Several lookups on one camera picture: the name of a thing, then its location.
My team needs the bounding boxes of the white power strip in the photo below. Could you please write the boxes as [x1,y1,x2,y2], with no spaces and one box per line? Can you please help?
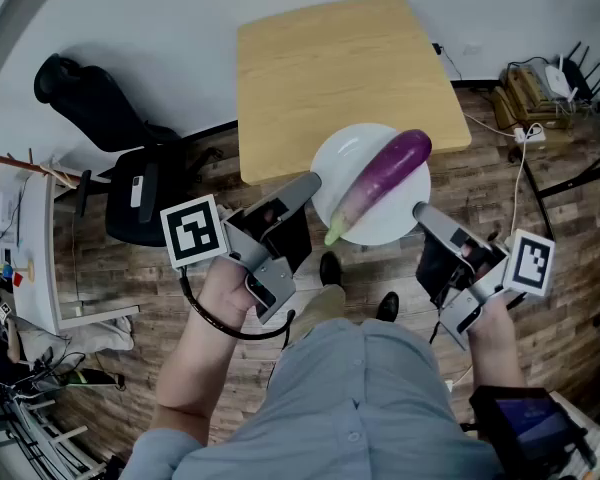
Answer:
[513,126,547,144]

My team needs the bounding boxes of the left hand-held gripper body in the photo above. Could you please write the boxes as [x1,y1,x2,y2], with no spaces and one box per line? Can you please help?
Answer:
[159,192,297,325]

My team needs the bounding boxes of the wooden coat rack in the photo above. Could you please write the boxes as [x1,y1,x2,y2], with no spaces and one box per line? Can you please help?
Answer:
[0,148,81,189]

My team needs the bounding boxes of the person's left hand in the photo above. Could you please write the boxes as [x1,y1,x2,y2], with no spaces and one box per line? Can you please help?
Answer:
[198,256,257,330]

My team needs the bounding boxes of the black shoe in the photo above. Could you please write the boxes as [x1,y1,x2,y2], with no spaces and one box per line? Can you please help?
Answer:
[375,291,400,324]
[318,251,344,289]

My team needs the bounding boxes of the person's left forearm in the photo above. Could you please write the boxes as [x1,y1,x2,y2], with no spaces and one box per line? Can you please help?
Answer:
[154,307,261,447]

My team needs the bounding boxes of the black wall plug cable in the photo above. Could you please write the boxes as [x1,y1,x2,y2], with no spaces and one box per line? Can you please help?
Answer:
[432,42,464,82]

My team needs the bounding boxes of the black router with antennas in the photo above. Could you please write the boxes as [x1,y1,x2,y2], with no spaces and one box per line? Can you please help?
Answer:
[562,41,600,104]

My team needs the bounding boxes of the person's right forearm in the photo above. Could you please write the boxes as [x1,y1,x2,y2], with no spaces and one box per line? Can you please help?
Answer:
[467,290,527,394]

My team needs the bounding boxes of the white cable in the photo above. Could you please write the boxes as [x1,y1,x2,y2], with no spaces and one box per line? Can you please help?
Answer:
[509,122,546,242]

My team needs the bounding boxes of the cardboard boxes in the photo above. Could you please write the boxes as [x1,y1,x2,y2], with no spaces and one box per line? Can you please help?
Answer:
[490,63,574,134]

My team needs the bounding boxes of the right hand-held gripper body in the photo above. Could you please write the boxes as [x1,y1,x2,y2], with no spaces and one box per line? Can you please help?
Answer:
[437,217,556,352]

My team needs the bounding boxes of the white round plate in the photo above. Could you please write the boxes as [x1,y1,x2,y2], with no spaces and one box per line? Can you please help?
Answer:
[309,122,432,247]

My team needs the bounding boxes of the light blue shirt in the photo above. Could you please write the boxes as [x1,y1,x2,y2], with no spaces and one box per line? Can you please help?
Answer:
[119,317,506,480]

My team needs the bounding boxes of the white router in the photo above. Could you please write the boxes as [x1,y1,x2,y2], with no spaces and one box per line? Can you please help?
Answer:
[544,55,579,102]

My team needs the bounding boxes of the black metal frame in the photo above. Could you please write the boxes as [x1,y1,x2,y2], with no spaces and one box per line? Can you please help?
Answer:
[522,102,600,242]

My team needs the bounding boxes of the white desk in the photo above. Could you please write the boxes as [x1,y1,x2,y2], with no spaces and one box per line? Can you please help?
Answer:
[0,170,141,337]

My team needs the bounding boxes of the khaki trousers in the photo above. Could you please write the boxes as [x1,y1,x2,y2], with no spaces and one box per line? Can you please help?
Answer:
[284,283,349,349]

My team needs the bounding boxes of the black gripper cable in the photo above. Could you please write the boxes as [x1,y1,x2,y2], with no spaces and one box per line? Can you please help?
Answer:
[179,267,296,352]

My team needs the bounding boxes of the purple eggplant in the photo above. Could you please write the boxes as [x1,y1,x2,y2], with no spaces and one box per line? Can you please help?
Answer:
[323,128,434,247]

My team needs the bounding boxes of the black office chair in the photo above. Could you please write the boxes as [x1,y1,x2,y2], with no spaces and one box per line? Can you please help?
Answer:
[33,52,226,248]

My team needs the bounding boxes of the black tablet device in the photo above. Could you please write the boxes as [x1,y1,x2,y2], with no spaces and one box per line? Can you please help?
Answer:
[468,385,597,480]

